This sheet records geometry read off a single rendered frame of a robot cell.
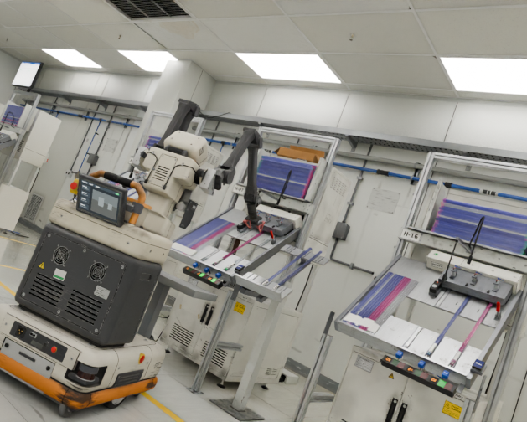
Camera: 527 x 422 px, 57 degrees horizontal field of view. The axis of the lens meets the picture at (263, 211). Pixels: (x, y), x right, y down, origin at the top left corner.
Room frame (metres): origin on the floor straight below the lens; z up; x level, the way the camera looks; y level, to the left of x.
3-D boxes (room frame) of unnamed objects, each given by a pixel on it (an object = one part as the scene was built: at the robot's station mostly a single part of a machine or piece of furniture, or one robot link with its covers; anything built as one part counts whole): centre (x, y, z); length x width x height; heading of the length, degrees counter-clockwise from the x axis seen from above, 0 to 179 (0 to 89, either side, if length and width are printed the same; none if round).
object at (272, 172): (3.61, -0.07, 1.52); 0.51 x 0.13 x 0.27; 51
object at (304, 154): (3.91, -0.17, 1.82); 0.68 x 0.30 x 0.20; 51
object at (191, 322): (3.74, -0.10, 0.31); 0.70 x 0.65 x 0.62; 51
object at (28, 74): (6.58, 3.65, 2.10); 0.58 x 0.14 x 0.41; 51
